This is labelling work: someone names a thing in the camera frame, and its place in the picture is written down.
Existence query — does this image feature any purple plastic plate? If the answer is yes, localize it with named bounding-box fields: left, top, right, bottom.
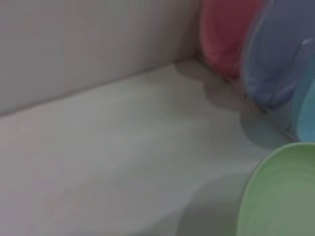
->
left=240, top=0, right=315, bottom=110

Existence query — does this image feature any red plastic plate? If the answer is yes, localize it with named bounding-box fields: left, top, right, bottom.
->
left=198, top=0, right=264, bottom=80

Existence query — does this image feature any teal blue plastic plate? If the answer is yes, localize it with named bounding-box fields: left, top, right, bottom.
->
left=291, top=73, right=315, bottom=143

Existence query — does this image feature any green plastic plate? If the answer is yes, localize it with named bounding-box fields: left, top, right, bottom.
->
left=237, top=142, right=315, bottom=236

